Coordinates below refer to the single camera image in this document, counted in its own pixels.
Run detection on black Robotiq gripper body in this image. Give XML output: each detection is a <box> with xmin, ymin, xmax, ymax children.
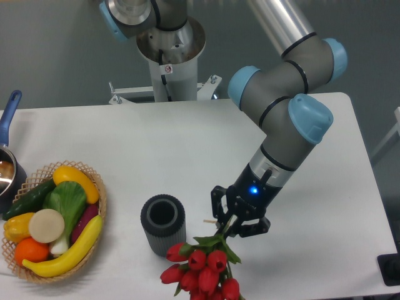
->
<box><xmin>226</xmin><ymin>164</ymin><xmax>282</xmax><ymax>221</ymax></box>

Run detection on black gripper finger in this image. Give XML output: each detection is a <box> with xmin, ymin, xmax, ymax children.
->
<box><xmin>226</xmin><ymin>217</ymin><xmax>271</xmax><ymax>238</ymax></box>
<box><xmin>211</xmin><ymin>186</ymin><xmax>234</xmax><ymax>228</ymax></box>

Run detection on red tulip bouquet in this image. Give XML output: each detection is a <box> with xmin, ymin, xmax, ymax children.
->
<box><xmin>160</xmin><ymin>219</ymin><xmax>244</xmax><ymax>299</ymax></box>

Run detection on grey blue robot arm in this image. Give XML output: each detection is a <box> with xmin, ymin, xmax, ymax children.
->
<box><xmin>99</xmin><ymin>1</ymin><xmax>348</xmax><ymax>237</ymax></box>

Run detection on dark grey ribbed vase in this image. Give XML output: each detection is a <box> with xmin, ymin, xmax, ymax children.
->
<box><xmin>140</xmin><ymin>194</ymin><xmax>186</xmax><ymax>258</ymax></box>

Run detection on purple sweet potato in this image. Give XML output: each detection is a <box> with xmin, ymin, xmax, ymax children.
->
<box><xmin>71</xmin><ymin>204</ymin><xmax>98</xmax><ymax>244</ymax></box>

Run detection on black device at edge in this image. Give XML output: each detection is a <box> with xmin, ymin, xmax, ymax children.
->
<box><xmin>377</xmin><ymin>253</ymin><xmax>399</xmax><ymax>286</ymax></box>

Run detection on green bok choy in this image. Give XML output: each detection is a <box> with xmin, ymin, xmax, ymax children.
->
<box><xmin>42</xmin><ymin>181</ymin><xmax>86</xmax><ymax>258</ymax></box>

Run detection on yellow squash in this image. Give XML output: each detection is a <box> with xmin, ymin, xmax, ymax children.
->
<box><xmin>52</xmin><ymin>165</ymin><xmax>99</xmax><ymax>204</ymax></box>

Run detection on beige round disc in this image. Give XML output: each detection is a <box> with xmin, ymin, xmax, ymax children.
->
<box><xmin>28</xmin><ymin>209</ymin><xmax>65</xmax><ymax>244</ymax></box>

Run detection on yellow banana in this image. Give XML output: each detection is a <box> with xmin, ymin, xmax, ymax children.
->
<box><xmin>22</xmin><ymin>215</ymin><xmax>103</xmax><ymax>278</ymax></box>

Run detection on woven wicker basket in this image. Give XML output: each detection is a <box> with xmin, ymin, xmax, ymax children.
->
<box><xmin>2</xmin><ymin>161</ymin><xmax>106</xmax><ymax>284</ymax></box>

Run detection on green cucumber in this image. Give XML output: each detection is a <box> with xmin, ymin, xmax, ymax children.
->
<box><xmin>2</xmin><ymin>179</ymin><xmax>56</xmax><ymax>221</ymax></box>

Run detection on orange fruit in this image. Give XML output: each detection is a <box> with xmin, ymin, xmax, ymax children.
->
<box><xmin>14</xmin><ymin>237</ymin><xmax>49</xmax><ymax>267</ymax></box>

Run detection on yellow bell pepper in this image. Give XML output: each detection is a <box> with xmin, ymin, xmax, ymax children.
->
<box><xmin>3</xmin><ymin>212</ymin><xmax>35</xmax><ymax>243</ymax></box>

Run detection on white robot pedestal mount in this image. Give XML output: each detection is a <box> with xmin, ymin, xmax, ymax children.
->
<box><xmin>109</xmin><ymin>16</ymin><xmax>222</xmax><ymax>104</ymax></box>

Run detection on white frame at right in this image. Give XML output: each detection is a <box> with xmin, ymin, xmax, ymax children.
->
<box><xmin>370</xmin><ymin>107</ymin><xmax>399</xmax><ymax>167</ymax></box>

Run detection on blue handled saucepan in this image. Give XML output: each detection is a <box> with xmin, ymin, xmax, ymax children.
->
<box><xmin>1</xmin><ymin>90</ymin><xmax>27</xmax><ymax>214</ymax></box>

